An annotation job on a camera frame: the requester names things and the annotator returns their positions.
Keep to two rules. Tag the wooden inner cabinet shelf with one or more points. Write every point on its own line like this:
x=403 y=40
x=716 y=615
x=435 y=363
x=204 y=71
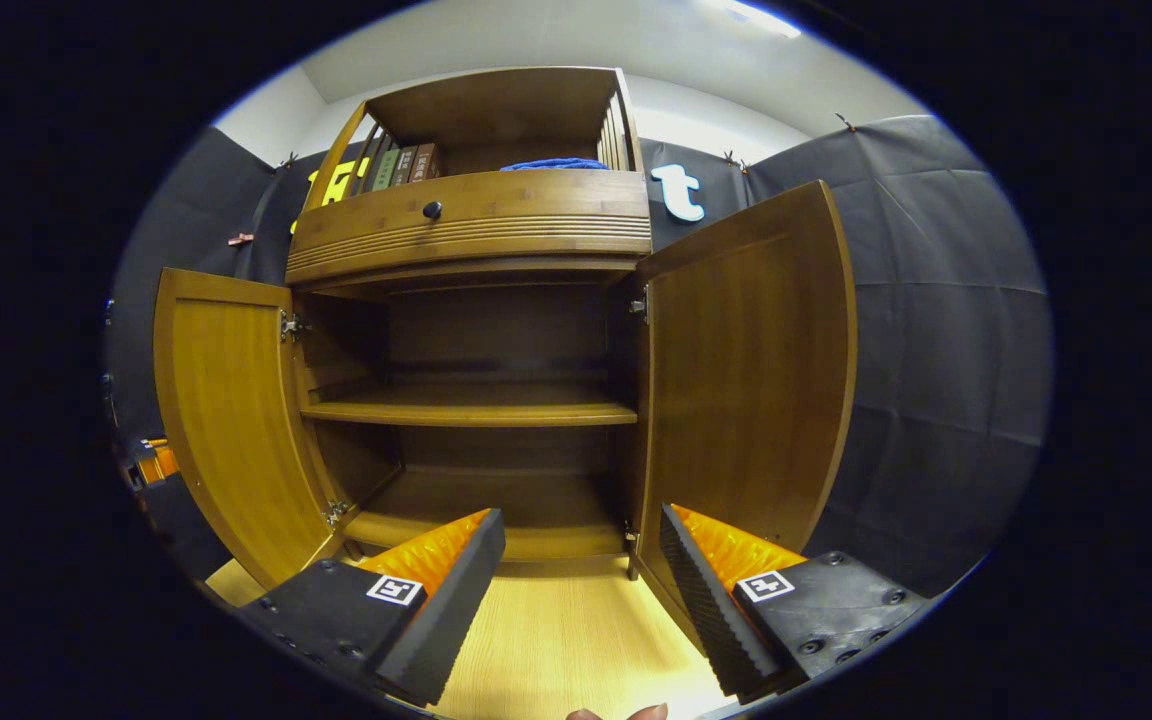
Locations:
x=476 y=408

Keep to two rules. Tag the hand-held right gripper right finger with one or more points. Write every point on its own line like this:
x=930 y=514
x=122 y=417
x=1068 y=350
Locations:
x=711 y=610

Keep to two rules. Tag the wooden cabinet door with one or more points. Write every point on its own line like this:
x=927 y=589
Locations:
x=746 y=380
x=226 y=420

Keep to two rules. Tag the wooden double-door shoe cabinet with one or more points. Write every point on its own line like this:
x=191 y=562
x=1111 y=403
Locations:
x=496 y=230

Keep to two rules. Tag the blue cloth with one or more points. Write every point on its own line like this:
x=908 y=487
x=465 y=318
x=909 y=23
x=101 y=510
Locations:
x=556 y=164

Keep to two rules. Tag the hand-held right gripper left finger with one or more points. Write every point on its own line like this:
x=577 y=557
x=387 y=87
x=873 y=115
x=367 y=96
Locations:
x=451 y=620

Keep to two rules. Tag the reddish brown book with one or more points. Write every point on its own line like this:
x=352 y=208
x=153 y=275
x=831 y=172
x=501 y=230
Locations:
x=426 y=162

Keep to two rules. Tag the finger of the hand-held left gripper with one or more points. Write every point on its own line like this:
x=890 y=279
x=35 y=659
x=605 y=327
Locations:
x=161 y=462

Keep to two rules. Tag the wooden cabinet drawer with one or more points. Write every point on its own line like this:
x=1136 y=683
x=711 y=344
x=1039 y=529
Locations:
x=496 y=220

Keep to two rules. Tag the dark brown book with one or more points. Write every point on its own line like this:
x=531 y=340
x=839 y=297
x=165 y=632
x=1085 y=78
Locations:
x=404 y=166

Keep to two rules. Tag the round black drawer knob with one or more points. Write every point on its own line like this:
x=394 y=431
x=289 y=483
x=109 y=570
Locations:
x=432 y=210

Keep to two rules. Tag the metal door hinge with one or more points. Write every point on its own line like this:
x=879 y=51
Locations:
x=293 y=325
x=631 y=545
x=641 y=304
x=337 y=512

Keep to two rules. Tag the green book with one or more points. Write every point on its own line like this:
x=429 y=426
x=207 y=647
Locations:
x=386 y=170

